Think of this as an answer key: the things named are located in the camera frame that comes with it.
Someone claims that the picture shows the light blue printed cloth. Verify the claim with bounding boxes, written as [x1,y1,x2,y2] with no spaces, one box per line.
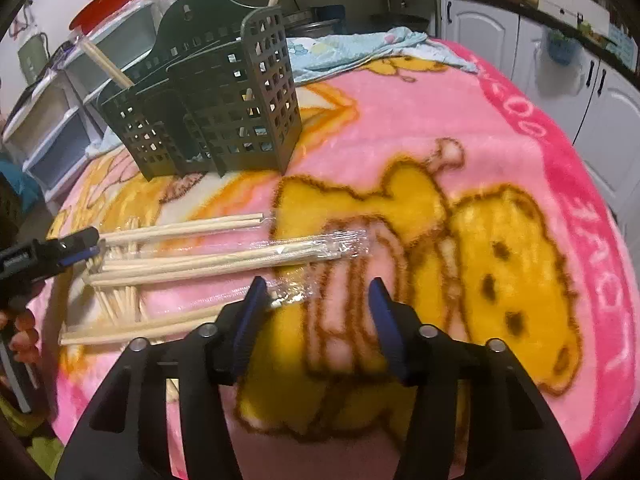
[287,26,478,86]

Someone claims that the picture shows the green jug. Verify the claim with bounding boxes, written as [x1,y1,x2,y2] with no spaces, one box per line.
[17,35,51,83]

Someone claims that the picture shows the person's left hand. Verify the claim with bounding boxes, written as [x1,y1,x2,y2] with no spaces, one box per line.
[0,307,41,361]

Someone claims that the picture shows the plastic-wrapped wooden chopstick pair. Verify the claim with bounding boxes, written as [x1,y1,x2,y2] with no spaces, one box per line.
[59,282,308,347]
[82,255,301,288]
[100,230,373,268]

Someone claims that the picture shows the teal cloth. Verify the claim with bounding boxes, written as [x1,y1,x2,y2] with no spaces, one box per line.
[0,157,40,221]

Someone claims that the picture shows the white kitchen cabinet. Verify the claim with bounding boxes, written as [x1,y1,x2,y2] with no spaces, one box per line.
[440,0,640,221]

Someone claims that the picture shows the pink cartoon bear blanket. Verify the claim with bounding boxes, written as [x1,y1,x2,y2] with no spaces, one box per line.
[22,37,633,480]

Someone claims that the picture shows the red plastic basin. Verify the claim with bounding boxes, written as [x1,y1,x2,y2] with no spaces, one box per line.
[69,0,146,31]

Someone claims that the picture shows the dark green perforated utensil holder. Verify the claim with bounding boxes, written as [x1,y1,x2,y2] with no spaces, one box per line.
[96,0,303,182]

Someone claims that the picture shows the blue hanging basket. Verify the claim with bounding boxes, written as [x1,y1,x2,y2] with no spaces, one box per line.
[546,27,583,66]

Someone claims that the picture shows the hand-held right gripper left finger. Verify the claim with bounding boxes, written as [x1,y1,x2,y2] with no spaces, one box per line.
[55,276,273,480]

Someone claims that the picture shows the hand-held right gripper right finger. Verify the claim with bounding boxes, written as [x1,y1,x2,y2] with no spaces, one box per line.
[367,277,583,480]

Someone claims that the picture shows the white plastic drawer unit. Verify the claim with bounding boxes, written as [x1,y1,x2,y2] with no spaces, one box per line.
[0,2,161,201]

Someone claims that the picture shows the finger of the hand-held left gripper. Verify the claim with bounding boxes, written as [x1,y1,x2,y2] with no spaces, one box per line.
[59,246,102,268]
[46,226,99,256]

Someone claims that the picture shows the steel cooking pot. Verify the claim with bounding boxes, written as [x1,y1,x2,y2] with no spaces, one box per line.
[287,7,346,38]

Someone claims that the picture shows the loose chopsticks under wrapped pairs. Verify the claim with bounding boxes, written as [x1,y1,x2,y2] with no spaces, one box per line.
[87,242,151,321]

